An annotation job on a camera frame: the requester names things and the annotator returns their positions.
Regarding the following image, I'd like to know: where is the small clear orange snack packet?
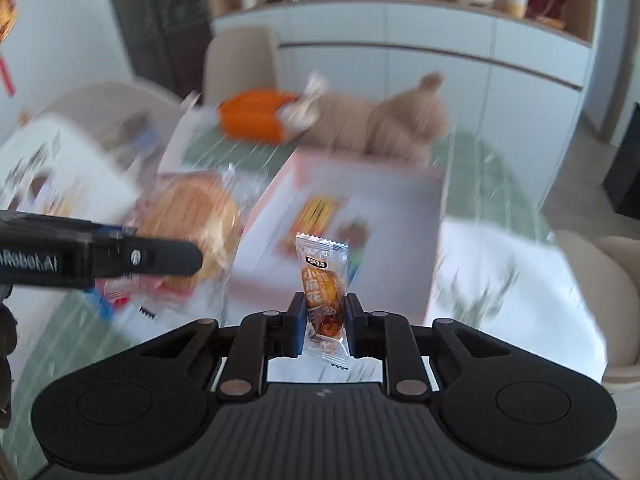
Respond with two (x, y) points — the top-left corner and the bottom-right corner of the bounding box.
(294, 232), (350, 371)

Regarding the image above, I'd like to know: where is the yellow red snack packet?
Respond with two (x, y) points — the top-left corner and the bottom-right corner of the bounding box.
(294, 197), (337, 242)

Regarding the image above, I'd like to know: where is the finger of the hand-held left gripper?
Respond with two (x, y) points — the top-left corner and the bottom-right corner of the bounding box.
(96, 227), (204, 279)

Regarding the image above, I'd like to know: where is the white sideboard cabinet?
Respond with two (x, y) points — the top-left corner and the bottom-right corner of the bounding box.
(210, 0), (601, 128)

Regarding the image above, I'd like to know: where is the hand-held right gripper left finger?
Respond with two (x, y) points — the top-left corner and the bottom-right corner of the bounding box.
(140, 292), (307, 403)

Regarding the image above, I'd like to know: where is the round bread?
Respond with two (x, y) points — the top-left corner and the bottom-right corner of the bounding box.
(122, 169), (248, 308)

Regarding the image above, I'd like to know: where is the green checked tablecloth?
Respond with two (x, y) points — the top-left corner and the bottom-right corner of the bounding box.
(0, 125), (608, 461)

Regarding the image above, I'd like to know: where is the pink cardboard box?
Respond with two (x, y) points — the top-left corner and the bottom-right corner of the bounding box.
(232, 149), (447, 327)

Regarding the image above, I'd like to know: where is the orange pouch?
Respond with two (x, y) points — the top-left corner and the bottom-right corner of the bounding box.
(216, 89), (303, 145)

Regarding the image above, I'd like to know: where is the beige chair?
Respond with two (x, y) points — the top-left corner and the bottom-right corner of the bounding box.
(554, 230), (640, 387)
(202, 27), (282, 107)

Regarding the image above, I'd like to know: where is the black furniture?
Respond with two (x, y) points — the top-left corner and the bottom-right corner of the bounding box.
(604, 104), (640, 217)

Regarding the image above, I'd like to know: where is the person's left hand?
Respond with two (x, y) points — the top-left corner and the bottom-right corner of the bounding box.
(0, 287), (17, 428)

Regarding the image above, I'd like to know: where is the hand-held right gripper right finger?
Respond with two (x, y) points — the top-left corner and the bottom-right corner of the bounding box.
(344, 292), (506, 403)

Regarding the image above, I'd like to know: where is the brown snack packet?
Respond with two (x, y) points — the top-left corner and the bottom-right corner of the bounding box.
(344, 220), (372, 262)

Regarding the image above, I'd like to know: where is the brown plush toy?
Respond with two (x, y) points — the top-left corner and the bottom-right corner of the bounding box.
(299, 72), (452, 167)

